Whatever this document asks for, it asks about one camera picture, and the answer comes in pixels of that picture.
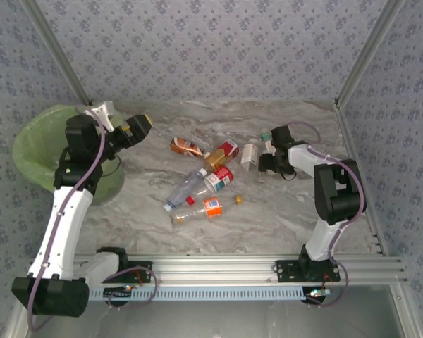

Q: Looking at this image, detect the small white carton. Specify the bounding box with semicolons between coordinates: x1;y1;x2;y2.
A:
240;142;260;172

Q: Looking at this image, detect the red yellow juice carton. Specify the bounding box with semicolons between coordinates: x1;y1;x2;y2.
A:
204;139;240;171

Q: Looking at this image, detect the crushed brown drink can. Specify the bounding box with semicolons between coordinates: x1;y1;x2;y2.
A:
168;136;207;159

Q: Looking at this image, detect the clear bottle red label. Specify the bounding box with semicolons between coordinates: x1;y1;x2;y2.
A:
185;164;235;206

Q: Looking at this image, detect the bin with green bag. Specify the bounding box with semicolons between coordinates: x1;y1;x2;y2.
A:
12;104;126;207

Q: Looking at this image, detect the clear plastic bottle white cap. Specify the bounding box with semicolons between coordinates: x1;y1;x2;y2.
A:
162;168;210;213

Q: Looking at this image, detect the clear bottle orange label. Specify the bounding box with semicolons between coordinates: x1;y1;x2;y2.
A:
170;196;245;227

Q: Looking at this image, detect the small circuit board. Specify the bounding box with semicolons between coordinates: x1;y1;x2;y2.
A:
305;288;331;306
103;285;134;299

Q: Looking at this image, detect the aluminium side rail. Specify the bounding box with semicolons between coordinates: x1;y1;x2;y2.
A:
333;100;389;257

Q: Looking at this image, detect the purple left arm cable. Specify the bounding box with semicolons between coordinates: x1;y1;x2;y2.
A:
27;109;109;332

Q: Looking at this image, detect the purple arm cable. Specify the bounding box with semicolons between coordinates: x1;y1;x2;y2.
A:
287;120;368;268
27;109;109;332

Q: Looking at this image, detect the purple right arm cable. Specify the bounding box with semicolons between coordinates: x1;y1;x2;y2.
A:
287;120;368;268

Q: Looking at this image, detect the aluminium frame post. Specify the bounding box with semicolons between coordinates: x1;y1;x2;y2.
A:
20;0;93;107
333;0;408;111

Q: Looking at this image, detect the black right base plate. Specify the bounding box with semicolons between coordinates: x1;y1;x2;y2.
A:
275;259;341;283

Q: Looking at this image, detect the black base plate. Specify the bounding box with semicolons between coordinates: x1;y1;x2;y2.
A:
275;259;341;283
125;259;153;283

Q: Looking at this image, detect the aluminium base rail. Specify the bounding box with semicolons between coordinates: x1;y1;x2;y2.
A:
27;253;408;284

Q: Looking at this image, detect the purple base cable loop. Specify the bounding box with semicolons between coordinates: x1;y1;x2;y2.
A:
307;262;350;308
101;265;159;311

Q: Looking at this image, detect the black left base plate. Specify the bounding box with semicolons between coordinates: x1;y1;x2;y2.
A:
125;259;153;283

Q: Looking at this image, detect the slotted grey cable duct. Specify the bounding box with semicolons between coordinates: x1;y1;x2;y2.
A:
87;285;308;303

